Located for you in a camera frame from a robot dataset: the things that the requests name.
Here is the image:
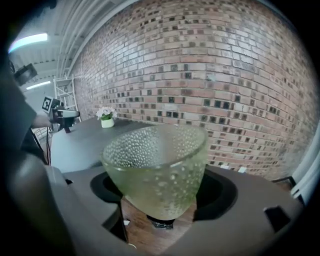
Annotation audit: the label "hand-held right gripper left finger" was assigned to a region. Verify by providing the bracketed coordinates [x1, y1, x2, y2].
[44, 164, 141, 256]

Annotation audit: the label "white potted flower plant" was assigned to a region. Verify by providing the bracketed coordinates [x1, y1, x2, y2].
[96, 106, 118, 129]

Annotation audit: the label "white metal shelf rack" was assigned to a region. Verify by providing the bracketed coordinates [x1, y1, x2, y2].
[53, 74, 79, 121]

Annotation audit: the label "person's dark shirt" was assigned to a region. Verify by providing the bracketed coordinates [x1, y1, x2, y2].
[0, 49, 48, 166]

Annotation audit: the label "dark grey table white legs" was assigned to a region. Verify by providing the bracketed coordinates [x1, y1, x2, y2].
[49, 116, 181, 174]

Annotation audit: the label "person's left forearm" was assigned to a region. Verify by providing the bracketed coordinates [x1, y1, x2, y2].
[32, 113, 55, 130]

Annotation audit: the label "ceiling tube light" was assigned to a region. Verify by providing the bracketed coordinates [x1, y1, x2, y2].
[8, 33, 49, 54]
[26, 80, 52, 91]

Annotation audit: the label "green translucent cup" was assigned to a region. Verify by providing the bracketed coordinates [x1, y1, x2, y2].
[101, 124, 209, 222]

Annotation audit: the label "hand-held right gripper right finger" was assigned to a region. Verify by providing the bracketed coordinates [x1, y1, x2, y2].
[161, 165, 306, 256]

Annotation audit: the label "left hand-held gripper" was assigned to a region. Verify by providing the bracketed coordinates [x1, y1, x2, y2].
[41, 95, 81, 135]

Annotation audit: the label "white door frame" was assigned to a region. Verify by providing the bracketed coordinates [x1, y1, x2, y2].
[289, 129, 320, 206]

